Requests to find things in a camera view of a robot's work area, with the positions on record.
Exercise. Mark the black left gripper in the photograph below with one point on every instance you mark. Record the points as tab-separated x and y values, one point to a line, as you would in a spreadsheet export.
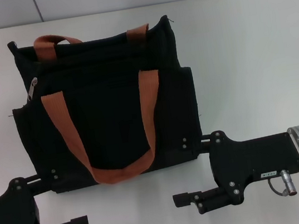
10	217

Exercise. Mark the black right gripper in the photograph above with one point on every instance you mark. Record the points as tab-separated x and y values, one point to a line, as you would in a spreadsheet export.
252	158

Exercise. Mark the silver zipper pull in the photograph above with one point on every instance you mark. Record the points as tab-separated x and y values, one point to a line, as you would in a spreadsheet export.
31	90

